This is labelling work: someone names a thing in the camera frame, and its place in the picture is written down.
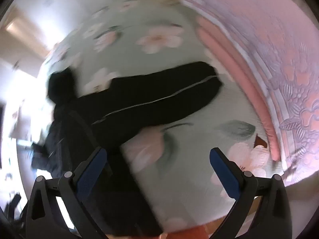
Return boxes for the pink patterned quilt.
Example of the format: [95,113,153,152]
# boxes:
[179,0,319,187]

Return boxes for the green floral bedsheet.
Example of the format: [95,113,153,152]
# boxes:
[37,0,287,232]

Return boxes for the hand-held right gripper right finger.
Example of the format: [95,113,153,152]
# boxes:
[209,147,292,239]

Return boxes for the black pants with white stripe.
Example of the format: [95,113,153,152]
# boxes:
[31,61,223,239]

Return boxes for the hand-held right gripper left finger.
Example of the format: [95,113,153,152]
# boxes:
[26,147,112,239]

